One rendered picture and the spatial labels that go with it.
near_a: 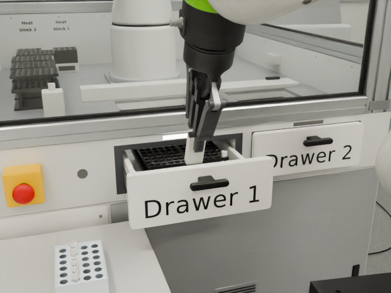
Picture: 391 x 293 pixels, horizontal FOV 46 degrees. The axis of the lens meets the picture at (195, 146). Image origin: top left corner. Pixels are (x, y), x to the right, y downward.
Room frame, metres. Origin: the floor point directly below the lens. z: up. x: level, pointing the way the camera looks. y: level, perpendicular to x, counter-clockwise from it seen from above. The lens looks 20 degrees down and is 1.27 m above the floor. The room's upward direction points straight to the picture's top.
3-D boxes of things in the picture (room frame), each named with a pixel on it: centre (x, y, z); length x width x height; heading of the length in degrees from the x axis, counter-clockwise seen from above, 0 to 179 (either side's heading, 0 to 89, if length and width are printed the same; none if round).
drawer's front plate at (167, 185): (0.81, -0.01, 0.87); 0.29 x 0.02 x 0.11; 108
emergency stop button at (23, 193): (0.80, 0.33, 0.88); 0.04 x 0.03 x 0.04; 108
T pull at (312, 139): (1.02, -0.28, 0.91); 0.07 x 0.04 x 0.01; 108
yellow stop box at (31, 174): (0.83, 0.34, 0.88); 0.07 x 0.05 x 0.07; 108
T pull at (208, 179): (0.78, -0.02, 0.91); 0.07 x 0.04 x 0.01; 108
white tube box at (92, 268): (0.69, 0.20, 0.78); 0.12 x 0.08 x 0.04; 16
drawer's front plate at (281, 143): (1.04, -0.27, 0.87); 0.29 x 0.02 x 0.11; 108
